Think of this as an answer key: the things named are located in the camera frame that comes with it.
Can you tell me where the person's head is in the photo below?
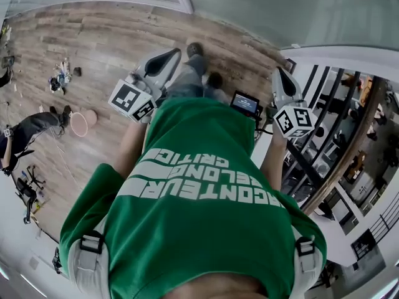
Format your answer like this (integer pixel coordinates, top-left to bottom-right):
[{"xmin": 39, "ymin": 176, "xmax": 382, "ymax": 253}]
[{"xmin": 170, "ymin": 274, "xmax": 266, "ymax": 299}]

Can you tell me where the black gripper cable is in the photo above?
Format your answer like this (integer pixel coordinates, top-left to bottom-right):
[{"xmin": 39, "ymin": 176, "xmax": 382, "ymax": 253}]
[{"xmin": 254, "ymin": 113, "xmax": 275, "ymax": 140}]

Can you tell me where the person in green shirt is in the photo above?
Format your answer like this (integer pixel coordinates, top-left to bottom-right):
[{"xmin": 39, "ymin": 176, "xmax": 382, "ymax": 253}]
[{"xmin": 59, "ymin": 97, "xmax": 327, "ymax": 299}]

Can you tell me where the black office chair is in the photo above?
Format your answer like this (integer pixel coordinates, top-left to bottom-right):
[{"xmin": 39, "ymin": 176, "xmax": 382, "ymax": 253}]
[{"xmin": 15, "ymin": 165, "xmax": 46, "ymax": 224}]

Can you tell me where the person's right forearm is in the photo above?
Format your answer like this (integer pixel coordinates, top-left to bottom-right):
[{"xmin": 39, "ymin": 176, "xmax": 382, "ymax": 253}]
[{"xmin": 260, "ymin": 132, "xmax": 287, "ymax": 192}]

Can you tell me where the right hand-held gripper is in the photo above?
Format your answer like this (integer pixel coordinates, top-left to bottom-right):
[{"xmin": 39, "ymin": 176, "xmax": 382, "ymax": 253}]
[{"xmin": 271, "ymin": 66, "xmax": 315, "ymax": 139}]

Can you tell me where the small black monitor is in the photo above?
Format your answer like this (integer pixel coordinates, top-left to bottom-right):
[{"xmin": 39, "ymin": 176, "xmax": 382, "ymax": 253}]
[{"xmin": 229, "ymin": 90, "xmax": 260, "ymax": 116}]

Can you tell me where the person's left leg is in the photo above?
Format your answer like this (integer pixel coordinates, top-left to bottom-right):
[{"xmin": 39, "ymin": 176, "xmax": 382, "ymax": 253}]
[{"xmin": 165, "ymin": 54, "xmax": 207, "ymax": 99}]

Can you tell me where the frosted glass door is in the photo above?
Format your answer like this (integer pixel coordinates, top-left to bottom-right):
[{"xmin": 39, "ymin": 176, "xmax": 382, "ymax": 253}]
[{"xmin": 183, "ymin": 0, "xmax": 399, "ymax": 51}]

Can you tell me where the person's leg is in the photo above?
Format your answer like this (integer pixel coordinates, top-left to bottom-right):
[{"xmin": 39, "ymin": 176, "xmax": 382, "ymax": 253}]
[
  {"xmin": 165, "ymin": 54, "xmax": 207, "ymax": 99},
  {"xmin": 202, "ymin": 85, "xmax": 233, "ymax": 105}
]

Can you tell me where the black railing with wooden handrail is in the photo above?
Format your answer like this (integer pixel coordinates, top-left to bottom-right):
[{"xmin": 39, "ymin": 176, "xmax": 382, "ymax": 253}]
[{"xmin": 280, "ymin": 64, "xmax": 387, "ymax": 214}]

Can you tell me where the black metal railing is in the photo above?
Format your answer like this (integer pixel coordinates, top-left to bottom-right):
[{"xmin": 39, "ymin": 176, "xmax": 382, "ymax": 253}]
[{"xmin": 352, "ymin": 191, "xmax": 399, "ymax": 261}]

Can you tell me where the clutter of bottles and tools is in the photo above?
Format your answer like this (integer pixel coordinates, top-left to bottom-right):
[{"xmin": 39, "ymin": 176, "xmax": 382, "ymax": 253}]
[{"xmin": 48, "ymin": 59, "xmax": 73, "ymax": 95}]

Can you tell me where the person's left forearm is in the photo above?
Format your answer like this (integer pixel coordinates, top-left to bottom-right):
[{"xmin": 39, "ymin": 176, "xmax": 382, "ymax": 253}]
[{"xmin": 120, "ymin": 121, "xmax": 150, "ymax": 180}]

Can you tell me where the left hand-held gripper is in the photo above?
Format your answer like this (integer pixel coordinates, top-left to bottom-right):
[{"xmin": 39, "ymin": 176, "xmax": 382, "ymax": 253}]
[{"xmin": 108, "ymin": 47, "xmax": 182, "ymax": 123}]

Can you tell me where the person's right black shoe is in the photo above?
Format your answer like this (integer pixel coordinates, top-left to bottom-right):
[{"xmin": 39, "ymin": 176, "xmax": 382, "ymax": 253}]
[{"xmin": 206, "ymin": 72, "xmax": 224, "ymax": 90}]

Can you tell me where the person's black shoe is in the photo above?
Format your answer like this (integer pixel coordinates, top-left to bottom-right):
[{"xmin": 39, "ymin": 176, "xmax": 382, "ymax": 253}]
[
  {"xmin": 206, "ymin": 72, "xmax": 224, "ymax": 90},
  {"xmin": 186, "ymin": 42, "xmax": 204, "ymax": 59}
]

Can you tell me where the person's right leg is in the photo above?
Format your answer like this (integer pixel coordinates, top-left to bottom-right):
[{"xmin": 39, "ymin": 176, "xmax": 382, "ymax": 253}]
[{"xmin": 202, "ymin": 85, "xmax": 233, "ymax": 105}]

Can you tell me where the person's left black shoe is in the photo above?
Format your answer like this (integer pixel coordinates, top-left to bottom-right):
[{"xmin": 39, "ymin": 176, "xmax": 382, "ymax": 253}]
[{"xmin": 186, "ymin": 42, "xmax": 204, "ymax": 59}]

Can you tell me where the pink waste basket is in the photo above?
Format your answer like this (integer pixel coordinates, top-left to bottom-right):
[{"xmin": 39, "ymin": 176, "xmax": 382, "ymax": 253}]
[{"xmin": 70, "ymin": 109, "xmax": 99, "ymax": 138}]

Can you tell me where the grey shoulder strap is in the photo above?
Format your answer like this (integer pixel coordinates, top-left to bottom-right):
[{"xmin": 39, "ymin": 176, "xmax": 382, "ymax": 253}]
[
  {"xmin": 67, "ymin": 230, "xmax": 110, "ymax": 299},
  {"xmin": 292, "ymin": 235, "xmax": 324, "ymax": 299}
]

